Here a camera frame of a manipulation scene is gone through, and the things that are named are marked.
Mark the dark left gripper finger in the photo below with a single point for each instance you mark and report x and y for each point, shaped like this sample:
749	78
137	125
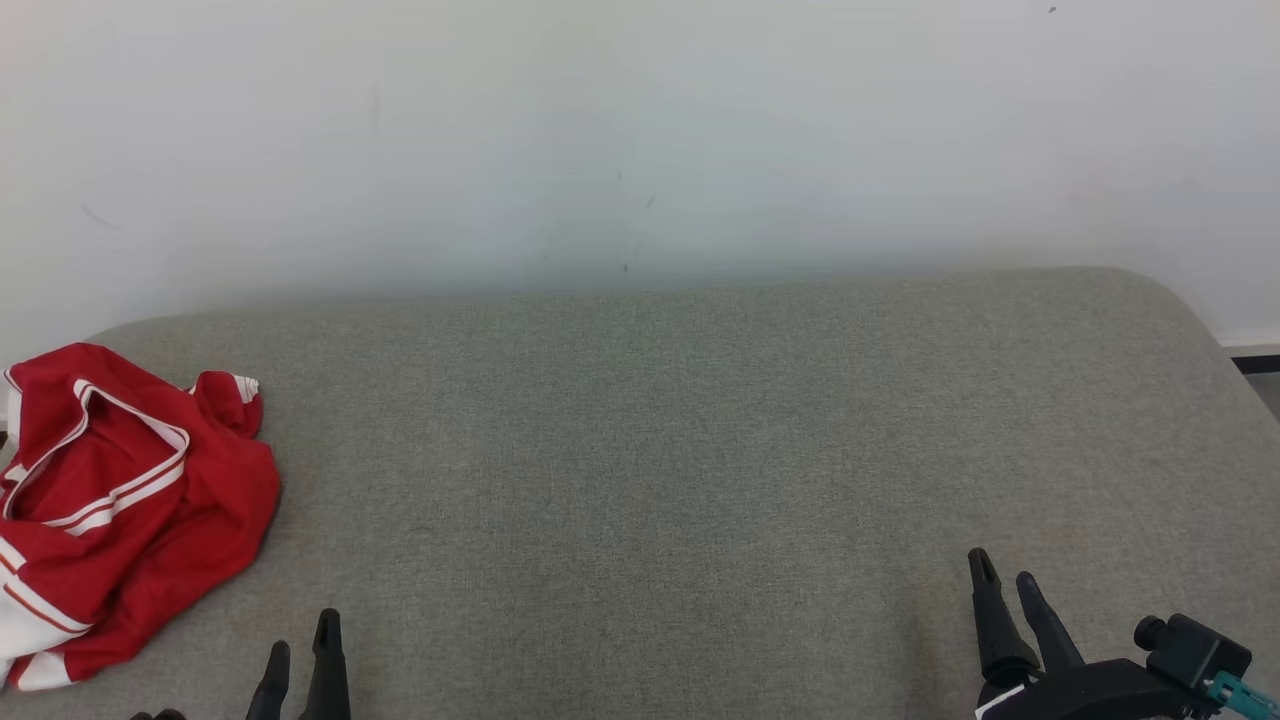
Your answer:
272	685
328	670

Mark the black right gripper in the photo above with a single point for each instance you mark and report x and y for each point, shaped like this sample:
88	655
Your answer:
1090	695

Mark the red jersey shirt white sleeves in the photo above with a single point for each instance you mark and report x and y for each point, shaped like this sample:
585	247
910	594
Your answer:
110	480

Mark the black baseboard strip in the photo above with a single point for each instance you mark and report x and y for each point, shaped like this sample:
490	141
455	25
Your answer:
1258	364

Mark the grey fabric sofa cushion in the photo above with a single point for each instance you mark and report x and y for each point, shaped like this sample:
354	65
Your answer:
660	450

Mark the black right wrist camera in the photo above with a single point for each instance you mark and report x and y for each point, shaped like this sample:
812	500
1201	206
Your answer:
1195	650

